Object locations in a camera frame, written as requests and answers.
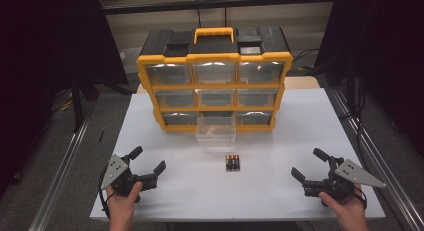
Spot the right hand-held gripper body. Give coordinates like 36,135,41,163
302,156,388,202

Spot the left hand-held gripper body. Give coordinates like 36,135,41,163
100,153,159,197

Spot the pack of batteries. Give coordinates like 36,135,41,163
225,154,241,172

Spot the clear plastic drawer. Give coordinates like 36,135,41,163
195,114,237,149

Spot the person's left hand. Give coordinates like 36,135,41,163
106,181,144,221

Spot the person's right hand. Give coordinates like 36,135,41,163
318,190,368,223

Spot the black stand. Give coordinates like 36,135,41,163
70,75,101,133

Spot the grid of organizer drawers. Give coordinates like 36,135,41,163
145,61,285,127

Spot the black curtain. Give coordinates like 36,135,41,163
0,0,130,195
314,0,424,159

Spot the yellow and black organizer case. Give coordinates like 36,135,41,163
135,26,294,134

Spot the black horizontal bar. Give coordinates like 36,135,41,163
99,0,338,16

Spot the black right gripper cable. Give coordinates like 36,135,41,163
352,186,368,210

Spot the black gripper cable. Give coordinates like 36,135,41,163
97,170,112,220
352,186,368,210

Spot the metal floor rail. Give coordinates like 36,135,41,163
327,86,424,231
27,117,92,231

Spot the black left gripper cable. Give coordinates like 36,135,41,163
97,170,112,220

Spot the yellow floor cable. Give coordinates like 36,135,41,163
50,90,74,113

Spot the black floor cable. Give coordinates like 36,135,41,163
292,47,321,73

